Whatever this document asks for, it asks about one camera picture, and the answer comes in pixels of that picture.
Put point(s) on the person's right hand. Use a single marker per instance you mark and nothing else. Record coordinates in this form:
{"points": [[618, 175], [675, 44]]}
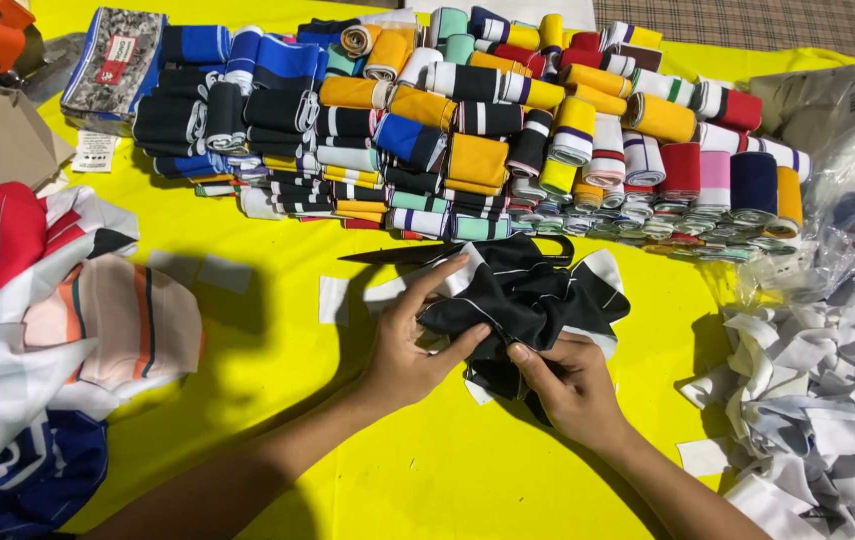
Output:
{"points": [[577, 394]]}

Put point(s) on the person's left hand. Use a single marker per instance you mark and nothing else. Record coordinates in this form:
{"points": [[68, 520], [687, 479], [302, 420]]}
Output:
{"points": [[405, 360]]}

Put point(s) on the black white-striped rib fabric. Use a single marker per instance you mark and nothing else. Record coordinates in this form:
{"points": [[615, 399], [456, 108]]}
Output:
{"points": [[525, 307]]}

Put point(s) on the small white fabric piece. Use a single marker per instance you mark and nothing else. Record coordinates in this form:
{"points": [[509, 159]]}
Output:
{"points": [[333, 300]]}

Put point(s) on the yellow table cloth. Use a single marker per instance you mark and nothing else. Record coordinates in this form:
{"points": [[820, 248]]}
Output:
{"points": [[427, 465]]}

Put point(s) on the black scissors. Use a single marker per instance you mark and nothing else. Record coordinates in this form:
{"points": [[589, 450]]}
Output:
{"points": [[427, 253]]}

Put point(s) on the white fabric scrap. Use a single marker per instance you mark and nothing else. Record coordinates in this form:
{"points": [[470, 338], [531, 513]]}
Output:
{"points": [[703, 456]]}

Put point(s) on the white fabric rectangle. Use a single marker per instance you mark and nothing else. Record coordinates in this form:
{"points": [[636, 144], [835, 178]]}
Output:
{"points": [[224, 273], [172, 265]]}

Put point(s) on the heap of white fabric strips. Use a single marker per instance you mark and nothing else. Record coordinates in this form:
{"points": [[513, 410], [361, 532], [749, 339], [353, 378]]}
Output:
{"points": [[817, 420]]}

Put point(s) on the pile of colourful rib rolls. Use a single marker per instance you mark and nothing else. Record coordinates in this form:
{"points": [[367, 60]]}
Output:
{"points": [[472, 127]]}

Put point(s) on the clear plastic bags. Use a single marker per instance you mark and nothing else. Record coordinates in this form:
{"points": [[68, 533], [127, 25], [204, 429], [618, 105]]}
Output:
{"points": [[840, 172]]}

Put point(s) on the heap of printed jersey fabric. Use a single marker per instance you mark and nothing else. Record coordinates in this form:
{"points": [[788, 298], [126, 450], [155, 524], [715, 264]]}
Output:
{"points": [[44, 322]]}

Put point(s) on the white paper label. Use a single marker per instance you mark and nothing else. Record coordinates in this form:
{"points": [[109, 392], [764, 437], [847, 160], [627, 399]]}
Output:
{"points": [[95, 150]]}

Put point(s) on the brown checked cloth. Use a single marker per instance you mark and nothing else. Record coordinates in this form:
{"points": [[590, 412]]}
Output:
{"points": [[754, 26]]}

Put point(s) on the camouflage print packet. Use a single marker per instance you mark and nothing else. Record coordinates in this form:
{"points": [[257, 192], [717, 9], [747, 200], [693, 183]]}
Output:
{"points": [[113, 67]]}

